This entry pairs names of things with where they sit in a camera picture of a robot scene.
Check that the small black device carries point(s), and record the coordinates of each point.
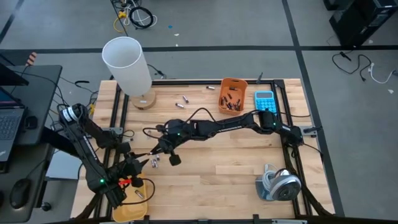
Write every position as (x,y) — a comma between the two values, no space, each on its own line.
(31,122)

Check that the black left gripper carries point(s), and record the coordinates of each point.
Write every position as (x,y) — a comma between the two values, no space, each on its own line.
(127,168)

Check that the large silver black battery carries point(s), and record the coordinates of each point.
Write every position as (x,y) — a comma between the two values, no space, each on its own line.
(179,105)
(185,99)

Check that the black chair caster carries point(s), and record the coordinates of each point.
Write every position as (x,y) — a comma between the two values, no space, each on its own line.
(46,206)

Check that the black aluminium rig frame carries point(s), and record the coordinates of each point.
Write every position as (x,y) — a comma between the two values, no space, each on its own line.
(186,82)

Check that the blue calculator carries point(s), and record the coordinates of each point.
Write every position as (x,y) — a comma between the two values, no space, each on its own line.
(265,99)

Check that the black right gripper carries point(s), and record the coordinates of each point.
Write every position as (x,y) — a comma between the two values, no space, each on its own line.
(169,140)

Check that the white lamp with wooden base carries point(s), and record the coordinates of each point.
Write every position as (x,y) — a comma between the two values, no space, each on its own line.
(127,68)

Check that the orange plastic bin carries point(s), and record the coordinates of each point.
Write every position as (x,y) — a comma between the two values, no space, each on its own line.
(243,93)

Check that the black computer tower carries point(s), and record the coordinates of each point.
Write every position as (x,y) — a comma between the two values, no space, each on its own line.
(351,28)
(388,12)

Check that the yellow plastic bin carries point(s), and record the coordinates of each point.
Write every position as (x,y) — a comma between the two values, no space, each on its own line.
(130,211)

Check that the orange black striped marker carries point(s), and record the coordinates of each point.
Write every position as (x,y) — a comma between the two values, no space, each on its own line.
(31,59)

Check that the black laptop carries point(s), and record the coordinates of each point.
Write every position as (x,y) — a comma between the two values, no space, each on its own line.
(9,124)

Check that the black computer mouse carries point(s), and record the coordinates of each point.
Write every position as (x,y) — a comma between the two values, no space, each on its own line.
(20,193)

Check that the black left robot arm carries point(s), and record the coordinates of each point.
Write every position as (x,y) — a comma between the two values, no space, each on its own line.
(87,152)

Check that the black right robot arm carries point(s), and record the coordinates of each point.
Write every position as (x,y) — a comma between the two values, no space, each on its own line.
(236,126)

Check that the white box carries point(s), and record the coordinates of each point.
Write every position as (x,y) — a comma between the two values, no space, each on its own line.
(62,169)

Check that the black desk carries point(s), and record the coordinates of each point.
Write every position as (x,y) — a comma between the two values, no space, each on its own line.
(40,90)

